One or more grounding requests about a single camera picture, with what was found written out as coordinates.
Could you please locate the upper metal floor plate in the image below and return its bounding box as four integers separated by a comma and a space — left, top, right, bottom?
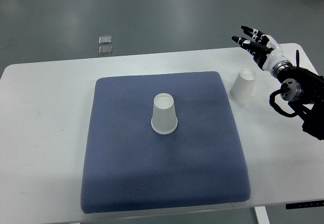
98, 35, 112, 45

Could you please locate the white paper cup on cushion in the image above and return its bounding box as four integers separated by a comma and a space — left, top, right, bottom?
151, 93, 178, 135

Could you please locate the blue mesh cushion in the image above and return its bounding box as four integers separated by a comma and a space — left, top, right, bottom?
80, 71, 251, 213

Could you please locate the lower metal floor plate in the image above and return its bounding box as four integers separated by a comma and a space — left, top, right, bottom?
99, 45, 112, 56

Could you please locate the black table control panel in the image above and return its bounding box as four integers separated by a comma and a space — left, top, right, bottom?
286, 200, 324, 210

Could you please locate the white paper cup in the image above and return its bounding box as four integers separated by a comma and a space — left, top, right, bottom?
229, 68, 256, 104
151, 93, 178, 135

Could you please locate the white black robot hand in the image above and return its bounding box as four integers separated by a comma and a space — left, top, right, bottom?
231, 26, 290, 77

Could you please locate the metal floor plate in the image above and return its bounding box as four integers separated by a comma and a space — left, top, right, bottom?
98, 35, 112, 45
99, 45, 112, 56

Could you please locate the white table leg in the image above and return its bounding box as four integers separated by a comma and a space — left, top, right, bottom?
254, 206, 270, 224

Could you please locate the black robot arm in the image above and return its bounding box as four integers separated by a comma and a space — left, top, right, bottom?
269, 50, 323, 140

